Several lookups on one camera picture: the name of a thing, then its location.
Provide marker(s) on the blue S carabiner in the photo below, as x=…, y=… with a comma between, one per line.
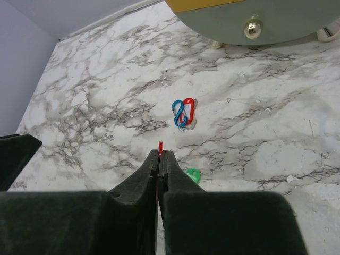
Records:
x=178, y=112

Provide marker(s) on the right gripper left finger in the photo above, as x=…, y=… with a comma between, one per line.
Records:
x=120, y=221

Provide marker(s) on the round three-drawer mini cabinet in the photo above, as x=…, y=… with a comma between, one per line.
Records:
x=255, y=22

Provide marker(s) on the red key tag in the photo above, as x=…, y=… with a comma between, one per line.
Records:
x=160, y=148

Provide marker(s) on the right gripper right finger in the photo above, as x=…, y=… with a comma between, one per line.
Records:
x=199, y=222

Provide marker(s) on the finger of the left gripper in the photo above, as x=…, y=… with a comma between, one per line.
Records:
x=16, y=152

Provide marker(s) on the red tagged key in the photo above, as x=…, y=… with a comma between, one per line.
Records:
x=190, y=105

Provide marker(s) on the green key tag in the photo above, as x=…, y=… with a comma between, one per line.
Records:
x=194, y=174

